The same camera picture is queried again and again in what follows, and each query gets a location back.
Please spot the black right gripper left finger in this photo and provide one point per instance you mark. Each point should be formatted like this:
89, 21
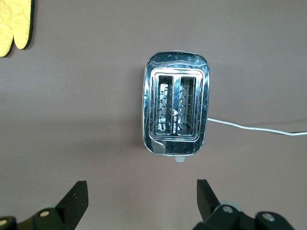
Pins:
72, 203

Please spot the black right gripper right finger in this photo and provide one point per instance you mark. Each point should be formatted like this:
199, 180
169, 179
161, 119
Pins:
207, 201

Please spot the chrome and beige toaster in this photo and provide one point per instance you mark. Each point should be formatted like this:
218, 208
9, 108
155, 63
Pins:
175, 143

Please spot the yellow quilted oven mitt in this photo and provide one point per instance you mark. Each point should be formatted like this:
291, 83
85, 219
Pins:
14, 24

